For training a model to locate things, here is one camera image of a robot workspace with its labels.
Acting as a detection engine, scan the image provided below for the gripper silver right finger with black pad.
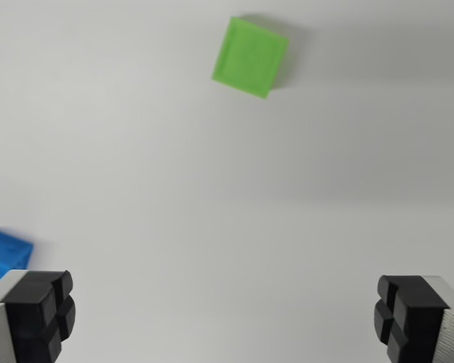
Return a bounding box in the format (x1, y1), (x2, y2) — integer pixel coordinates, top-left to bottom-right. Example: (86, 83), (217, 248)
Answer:
(373, 275), (454, 363)

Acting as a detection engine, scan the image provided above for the blue embossed soft cube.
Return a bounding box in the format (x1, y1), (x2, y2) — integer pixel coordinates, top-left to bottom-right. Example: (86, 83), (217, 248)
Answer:
(0, 227), (35, 296)

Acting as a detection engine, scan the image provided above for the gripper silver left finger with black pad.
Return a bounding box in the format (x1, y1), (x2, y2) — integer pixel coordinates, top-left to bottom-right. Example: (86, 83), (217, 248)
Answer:
(0, 268), (77, 363)

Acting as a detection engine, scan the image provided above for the green soft cube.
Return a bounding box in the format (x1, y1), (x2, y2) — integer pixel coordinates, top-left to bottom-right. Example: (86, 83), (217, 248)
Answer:
(210, 15), (290, 100)

